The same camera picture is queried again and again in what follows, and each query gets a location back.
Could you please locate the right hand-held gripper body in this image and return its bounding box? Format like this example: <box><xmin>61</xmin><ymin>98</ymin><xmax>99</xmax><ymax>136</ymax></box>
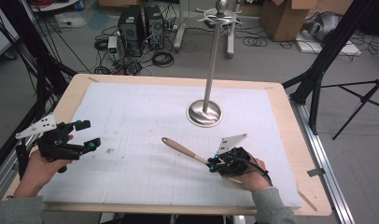
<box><xmin>215</xmin><ymin>133</ymin><xmax>257</xmax><ymax>177</ymax></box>

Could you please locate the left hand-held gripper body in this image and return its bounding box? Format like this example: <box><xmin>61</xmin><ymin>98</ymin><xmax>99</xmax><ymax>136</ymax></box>
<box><xmin>15</xmin><ymin>113</ymin><xmax>86</xmax><ymax>175</ymax></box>

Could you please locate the beige slotted spatula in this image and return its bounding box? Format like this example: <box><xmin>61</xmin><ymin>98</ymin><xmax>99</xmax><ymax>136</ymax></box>
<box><xmin>161</xmin><ymin>136</ymin><xmax>212</xmax><ymax>166</ymax></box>

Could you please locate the person's right hand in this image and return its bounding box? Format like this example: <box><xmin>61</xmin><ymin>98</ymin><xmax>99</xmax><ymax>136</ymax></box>
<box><xmin>223</xmin><ymin>158</ymin><xmax>273</xmax><ymax>193</ymax></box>

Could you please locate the person's left hand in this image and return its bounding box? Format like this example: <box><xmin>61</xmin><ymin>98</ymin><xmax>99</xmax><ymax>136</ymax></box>
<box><xmin>13</xmin><ymin>133</ymin><xmax>75</xmax><ymax>199</ymax></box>

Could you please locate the white grid mat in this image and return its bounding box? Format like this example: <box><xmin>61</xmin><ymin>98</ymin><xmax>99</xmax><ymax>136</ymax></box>
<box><xmin>37</xmin><ymin>81</ymin><xmax>302</xmax><ymax>209</ymax></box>

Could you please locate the small white electronics box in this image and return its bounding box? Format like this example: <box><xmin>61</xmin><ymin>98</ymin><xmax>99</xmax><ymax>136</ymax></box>
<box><xmin>107</xmin><ymin>35</ymin><xmax>119</xmax><ymax>54</ymax></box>

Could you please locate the steel utensil stand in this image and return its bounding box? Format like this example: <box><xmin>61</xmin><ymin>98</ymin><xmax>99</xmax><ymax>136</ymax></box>
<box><xmin>186</xmin><ymin>0</ymin><xmax>243</xmax><ymax>129</ymax></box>

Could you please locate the black computer tower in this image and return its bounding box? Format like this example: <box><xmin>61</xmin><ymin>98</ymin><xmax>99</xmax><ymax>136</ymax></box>
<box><xmin>117</xmin><ymin>4</ymin><xmax>146</xmax><ymax>58</ymax></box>
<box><xmin>143</xmin><ymin>4</ymin><xmax>165</xmax><ymax>50</ymax></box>

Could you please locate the white desk leg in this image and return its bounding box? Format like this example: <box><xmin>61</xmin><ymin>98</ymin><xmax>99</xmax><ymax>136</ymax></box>
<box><xmin>226</xmin><ymin>21</ymin><xmax>235</xmax><ymax>60</ymax></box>
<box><xmin>173</xmin><ymin>0</ymin><xmax>190</xmax><ymax>53</ymax></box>

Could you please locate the white cabinet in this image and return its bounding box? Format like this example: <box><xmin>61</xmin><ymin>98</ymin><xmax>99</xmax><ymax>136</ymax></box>
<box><xmin>0</xmin><ymin>0</ymin><xmax>21</xmax><ymax>61</ymax></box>

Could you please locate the black tripod stand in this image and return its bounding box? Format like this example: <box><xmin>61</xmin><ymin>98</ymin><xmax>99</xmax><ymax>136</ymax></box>
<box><xmin>320</xmin><ymin>74</ymin><xmax>379</xmax><ymax>141</ymax></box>

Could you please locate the brown cardboard box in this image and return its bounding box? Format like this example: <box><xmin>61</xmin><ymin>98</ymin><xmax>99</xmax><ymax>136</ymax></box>
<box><xmin>260</xmin><ymin>0</ymin><xmax>319</xmax><ymax>43</ymax></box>

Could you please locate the white foam board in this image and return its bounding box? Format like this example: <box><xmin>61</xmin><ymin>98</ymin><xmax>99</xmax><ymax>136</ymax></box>
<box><xmin>294</xmin><ymin>31</ymin><xmax>363</xmax><ymax>57</ymax></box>

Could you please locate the grey bag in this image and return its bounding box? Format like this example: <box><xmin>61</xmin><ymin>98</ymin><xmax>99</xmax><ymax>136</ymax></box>
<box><xmin>302</xmin><ymin>11</ymin><xmax>343</xmax><ymax>43</ymax></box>

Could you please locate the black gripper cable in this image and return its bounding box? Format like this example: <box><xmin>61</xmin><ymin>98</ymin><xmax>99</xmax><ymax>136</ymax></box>
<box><xmin>231</xmin><ymin>156</ymin><xmax>274</xmax><ymax>188</ymax></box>

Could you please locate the aluminium rail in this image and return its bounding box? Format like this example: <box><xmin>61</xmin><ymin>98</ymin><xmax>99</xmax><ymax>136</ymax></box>
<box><xmin>289</xmin><ymin>99</ymin><xmax>357</xmax><ymax>224</ymax></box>
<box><xmin>0</xmin><ymin>145</ymin><xmax>23</xmax><ymax>204</ymax></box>

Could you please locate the black stand frame with cables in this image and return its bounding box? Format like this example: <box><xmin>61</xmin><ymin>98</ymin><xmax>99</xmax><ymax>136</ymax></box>
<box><xmin>0</xmin><ymin>0</ymin><xmax>79</xmax><ymax>176</ymax></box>

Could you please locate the small metal bracket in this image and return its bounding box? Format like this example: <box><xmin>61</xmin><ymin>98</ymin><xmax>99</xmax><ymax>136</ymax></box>
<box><xmin>307</xmin><ymin>167</ymin><xmax>327</xmax><ymax>178</ymax></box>

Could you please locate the coiled black cable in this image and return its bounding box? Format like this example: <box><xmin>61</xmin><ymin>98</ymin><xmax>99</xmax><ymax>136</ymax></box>
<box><xmin>242</xmin><ymin>35</ymin><xmax>269</xmax><ymax>49</ymax></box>
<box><xmin>151</xmin><ymin>50</ymin><xmax>175</xmax><ymax>68</ymax></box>

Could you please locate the black truss frame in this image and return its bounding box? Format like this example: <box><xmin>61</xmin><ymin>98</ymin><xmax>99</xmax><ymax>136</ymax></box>
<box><xmin>282</xmin><ymin>0</ymin><xmax>379</xmax><ymax>136</ymax></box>

